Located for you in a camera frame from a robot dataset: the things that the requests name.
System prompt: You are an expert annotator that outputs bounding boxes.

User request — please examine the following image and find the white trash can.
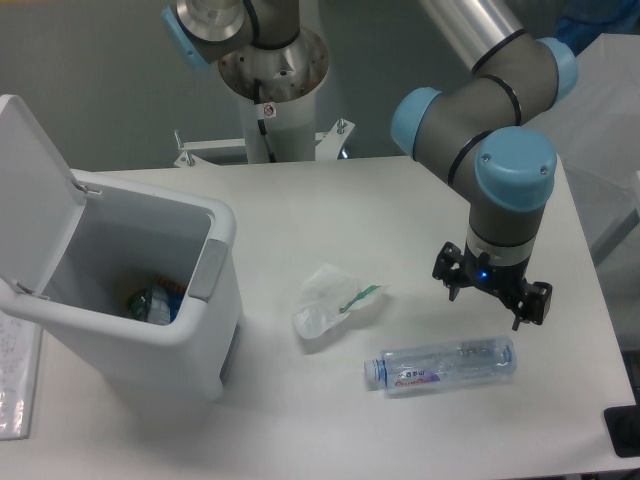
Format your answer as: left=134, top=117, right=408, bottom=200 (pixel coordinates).
left=1, top=172, right=242, bottom=401

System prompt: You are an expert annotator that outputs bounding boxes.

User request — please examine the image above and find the trash pile inside can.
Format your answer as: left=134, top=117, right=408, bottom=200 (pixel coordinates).
left=126, top=276, right=186, bottom=326

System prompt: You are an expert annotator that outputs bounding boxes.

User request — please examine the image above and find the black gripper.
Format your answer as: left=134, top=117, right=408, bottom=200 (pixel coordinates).
left=432, top=242, right=553, bottom=331

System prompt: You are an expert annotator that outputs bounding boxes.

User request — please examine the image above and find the blue fabric object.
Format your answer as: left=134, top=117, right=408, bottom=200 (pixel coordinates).
left=554, top=0, right=639, bottom=55

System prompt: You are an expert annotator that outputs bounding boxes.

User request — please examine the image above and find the white trash can lid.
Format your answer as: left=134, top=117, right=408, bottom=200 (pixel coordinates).
left=1, top=94, right=87, bottom=295

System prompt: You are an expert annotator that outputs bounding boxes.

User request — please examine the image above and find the black device at edge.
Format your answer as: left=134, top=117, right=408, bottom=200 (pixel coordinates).
left=604, top=405, right=639, bottom=458

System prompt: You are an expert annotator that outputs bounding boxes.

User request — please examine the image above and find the clear plastic water bottle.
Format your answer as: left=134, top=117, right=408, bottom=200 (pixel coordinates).
left=363, top=336, right=517, bottom=397

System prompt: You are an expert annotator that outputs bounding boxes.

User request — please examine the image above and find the clear plastic wrapper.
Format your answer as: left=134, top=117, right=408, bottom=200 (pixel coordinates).
left=292, top=263, right=389, bottom=340

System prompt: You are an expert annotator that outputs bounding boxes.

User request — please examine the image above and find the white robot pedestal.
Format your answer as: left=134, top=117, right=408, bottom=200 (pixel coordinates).
left=218, top=27, right=329, bottom=141

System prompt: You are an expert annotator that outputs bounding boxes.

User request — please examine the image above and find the grey covered box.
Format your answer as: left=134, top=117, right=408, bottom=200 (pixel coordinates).
left=549, top=33, right=640, bottom=266

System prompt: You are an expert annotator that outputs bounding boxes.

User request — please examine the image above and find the black pedestal cable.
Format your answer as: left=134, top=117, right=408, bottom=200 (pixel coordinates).
left=252, top=78, right=278, bottom=164

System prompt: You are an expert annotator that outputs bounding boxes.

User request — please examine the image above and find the laminated paper sheet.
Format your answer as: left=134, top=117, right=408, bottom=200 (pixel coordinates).
left=1, top=313, right=42, bottom=441

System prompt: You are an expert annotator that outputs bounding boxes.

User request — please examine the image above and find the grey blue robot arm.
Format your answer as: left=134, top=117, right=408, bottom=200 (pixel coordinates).
left=161, top=1, right=578, bottom=325

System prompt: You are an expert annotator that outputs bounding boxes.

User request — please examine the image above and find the white clamp bracket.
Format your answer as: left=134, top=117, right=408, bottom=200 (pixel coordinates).
left=173, top=118, right=356, bottom=168

